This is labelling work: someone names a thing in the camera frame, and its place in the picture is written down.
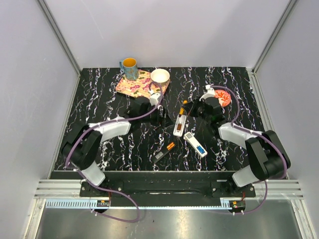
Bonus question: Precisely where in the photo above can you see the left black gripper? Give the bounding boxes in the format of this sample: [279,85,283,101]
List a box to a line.
[140,104,174,129]

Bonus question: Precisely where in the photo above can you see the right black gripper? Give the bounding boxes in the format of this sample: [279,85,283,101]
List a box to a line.
[182,96,211,123]

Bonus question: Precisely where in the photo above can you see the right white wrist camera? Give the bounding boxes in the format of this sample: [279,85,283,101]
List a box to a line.
[199,85,215,101]

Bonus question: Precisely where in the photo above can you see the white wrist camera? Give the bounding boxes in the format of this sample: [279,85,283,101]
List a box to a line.
[199,85,215,101]
[149,91,162,106]

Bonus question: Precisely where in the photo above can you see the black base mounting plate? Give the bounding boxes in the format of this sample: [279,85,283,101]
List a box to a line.
[79,170,257,207]

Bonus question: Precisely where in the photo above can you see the white remote dark batteries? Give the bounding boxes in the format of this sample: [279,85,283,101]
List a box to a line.
[173,115,187,137]

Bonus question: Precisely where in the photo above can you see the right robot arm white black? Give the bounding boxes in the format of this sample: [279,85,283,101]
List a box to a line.
[182,97,291,197]

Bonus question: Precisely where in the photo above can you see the blue battery pair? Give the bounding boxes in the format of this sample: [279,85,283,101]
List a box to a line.
[197,146,206,154]

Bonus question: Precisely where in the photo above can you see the black remote orange batteries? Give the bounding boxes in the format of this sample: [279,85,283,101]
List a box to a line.
[152,142,175,163]

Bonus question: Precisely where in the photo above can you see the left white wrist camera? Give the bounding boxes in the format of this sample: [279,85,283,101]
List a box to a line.
[149,91,162,106]

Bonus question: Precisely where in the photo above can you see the blue floral mug orange inside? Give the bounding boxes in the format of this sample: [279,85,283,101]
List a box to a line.
[119,58,139,80]

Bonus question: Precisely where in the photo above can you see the pink floral tray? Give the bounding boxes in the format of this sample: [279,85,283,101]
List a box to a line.
[115,70,170,98]

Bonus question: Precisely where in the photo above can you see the red patterned small dish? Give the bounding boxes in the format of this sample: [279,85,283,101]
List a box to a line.
[215,90,231,107]

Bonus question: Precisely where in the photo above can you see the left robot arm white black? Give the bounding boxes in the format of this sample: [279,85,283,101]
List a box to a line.
[60,93,165,197]

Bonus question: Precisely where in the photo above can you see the white ceramic bowl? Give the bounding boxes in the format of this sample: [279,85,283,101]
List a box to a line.
[151,69,170,85]

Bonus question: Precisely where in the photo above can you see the white remote blue batteries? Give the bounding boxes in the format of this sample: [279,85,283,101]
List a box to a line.
[183,132,207,158]

